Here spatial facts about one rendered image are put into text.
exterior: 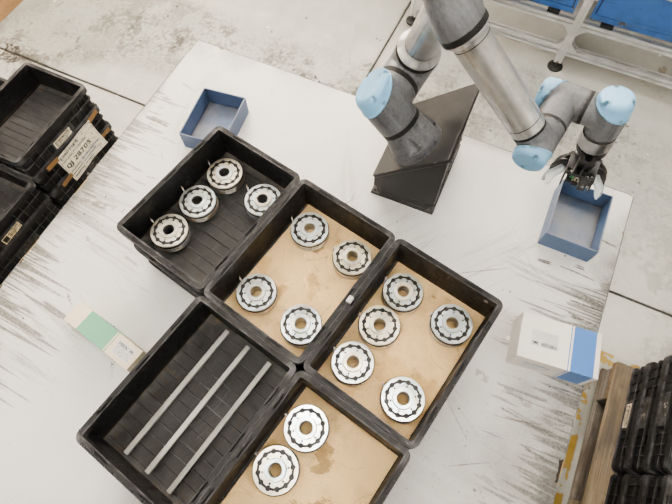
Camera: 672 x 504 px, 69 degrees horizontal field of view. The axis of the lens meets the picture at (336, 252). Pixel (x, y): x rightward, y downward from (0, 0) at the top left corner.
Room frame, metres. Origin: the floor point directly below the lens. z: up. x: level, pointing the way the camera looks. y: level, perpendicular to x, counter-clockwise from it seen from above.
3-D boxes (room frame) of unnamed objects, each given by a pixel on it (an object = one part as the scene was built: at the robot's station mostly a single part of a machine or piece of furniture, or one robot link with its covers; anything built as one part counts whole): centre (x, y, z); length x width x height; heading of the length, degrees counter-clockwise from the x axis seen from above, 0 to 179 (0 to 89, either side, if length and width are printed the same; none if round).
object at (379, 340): (0.32, -0.10, 0.86); 0.10 x 0.10 x 0.01
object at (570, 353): (0.27, -0.56, 0.75); 0.20 x 0.12 x 0.09; 70
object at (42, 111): (1.27, 1.16, 0.37); 0.40 x 0.30 x 0.45; 152
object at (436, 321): (0.32, -0.28, 0.86); 0.10 x 0.10 x 0.01
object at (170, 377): (0.15, 0.33, 0.87); 0.40 x 0.30 x 0.11; 142
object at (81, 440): (0.15, 0.33, 0.92); 0.40 x 0.30 x 0.02; 142
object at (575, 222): (0.65, -0.71, 0.74); 0.20 x 0.15 x 0.07; 153
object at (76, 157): (1.22, 1.01, 0.41); 0.31 x 0.02 x 0.16; 152
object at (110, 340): (0.35, 0.63, 0.73); 0.24 x 0.06 x 0.06; 53
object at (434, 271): (0.28, -0.15, 0.87); 0.40 x 0.30 x 0.11; 142
